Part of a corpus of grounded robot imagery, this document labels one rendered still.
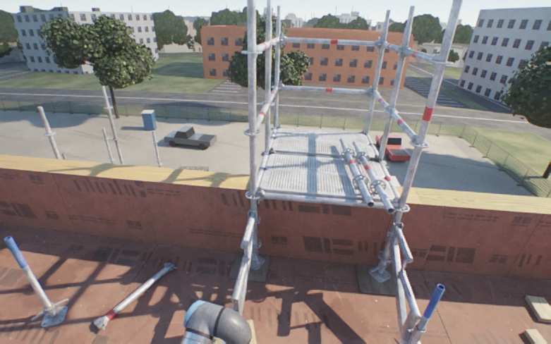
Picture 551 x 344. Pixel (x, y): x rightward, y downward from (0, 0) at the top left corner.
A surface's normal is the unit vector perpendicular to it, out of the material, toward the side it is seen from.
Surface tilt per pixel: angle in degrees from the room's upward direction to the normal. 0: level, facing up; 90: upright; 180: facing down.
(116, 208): 90
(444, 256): 90
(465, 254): 90
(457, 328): 0
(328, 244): 90
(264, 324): 0
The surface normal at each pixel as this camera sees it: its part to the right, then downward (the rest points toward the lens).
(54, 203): -0.11, 0.47
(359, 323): 0.03, -0.88
